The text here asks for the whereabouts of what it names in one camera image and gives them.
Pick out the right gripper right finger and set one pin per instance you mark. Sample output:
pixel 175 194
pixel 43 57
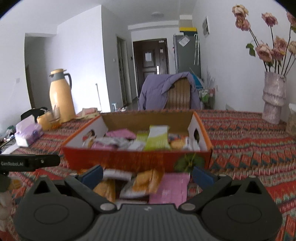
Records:
pixel 229 209

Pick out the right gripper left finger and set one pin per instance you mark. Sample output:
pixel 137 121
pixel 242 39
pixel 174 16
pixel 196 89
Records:
pixel 59 209

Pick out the pink snack packet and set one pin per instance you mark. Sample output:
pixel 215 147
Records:
pixel 172 189

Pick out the white brown snack bar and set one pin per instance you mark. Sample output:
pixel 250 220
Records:
pixel 114 174

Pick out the orange cracker packet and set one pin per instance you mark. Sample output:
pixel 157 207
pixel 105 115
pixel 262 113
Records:
pixel 144 183

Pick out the orange cardboard snack box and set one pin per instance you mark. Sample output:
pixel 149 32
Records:
pixel 188 139

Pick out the white silver snack packet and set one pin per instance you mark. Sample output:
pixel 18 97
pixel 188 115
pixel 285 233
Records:
pixel 113 141

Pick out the green snack packet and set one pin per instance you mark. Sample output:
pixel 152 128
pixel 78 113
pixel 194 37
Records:
pixel 157 138

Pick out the purple tissue pack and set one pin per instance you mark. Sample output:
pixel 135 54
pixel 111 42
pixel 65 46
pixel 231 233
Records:
pixel 27 132

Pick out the yellow round cup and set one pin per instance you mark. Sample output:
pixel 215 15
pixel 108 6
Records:
pixel 44 122

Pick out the clear drinking glass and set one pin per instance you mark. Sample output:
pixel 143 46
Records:
pixel 54 118

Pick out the patterned red tablecloth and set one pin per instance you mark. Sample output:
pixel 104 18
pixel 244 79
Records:
pixel 243 144

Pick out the yellow thermos jug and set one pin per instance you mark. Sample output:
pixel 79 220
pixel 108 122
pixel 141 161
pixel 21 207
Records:
pixel 61 95

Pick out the red patterned snack packets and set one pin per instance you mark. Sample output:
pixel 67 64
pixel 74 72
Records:
pixel 88 113

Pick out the pink textured vase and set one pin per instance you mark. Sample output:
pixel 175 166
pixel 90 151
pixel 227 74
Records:
pixel 274 97

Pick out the wooden chair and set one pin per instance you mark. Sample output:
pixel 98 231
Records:
pixel 179 95

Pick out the purple jacket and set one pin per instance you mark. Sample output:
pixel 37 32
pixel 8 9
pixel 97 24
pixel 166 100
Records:
pixel 153 95

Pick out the grey refrigerator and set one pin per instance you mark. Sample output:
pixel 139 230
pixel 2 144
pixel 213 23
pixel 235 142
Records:
pixel 187 53

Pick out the dark brown door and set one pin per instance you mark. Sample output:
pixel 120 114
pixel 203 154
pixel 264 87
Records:
pixel 150 57

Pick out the yellow box on refrigerator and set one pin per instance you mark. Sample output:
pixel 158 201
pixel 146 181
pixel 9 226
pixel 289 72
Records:
pixel 187 29

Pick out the ceiling lamp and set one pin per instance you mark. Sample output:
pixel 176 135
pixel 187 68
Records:
pixel 157 14

